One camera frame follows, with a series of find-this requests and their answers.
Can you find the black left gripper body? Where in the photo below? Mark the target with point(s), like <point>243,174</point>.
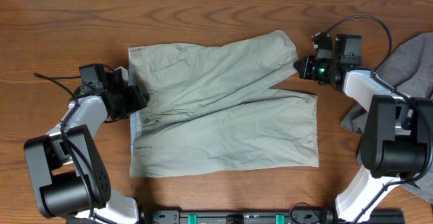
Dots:
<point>128,101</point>

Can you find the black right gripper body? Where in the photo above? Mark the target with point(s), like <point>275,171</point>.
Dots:
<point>316,69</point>

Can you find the khaki green shorts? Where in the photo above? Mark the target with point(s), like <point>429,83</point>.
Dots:
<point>219,109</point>

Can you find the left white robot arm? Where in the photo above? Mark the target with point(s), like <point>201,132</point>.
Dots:
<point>68,177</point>

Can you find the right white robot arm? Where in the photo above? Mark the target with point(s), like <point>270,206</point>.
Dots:
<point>396,145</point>

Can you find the grey garment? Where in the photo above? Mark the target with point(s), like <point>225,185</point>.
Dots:
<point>409,69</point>

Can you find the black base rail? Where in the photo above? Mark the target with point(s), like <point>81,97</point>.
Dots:
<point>299,213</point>

